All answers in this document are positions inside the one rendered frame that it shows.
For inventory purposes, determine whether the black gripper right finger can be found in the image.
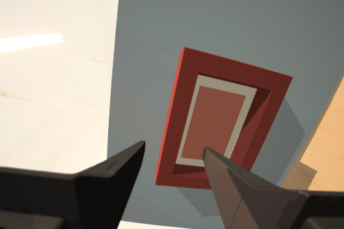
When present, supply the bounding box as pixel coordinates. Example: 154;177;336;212
203;147;344;229

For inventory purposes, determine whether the red rectangular picture frame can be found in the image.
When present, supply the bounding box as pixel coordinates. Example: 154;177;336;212
155;47;293;190

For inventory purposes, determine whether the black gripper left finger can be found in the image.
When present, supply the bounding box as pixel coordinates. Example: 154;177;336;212
0;140;145;229

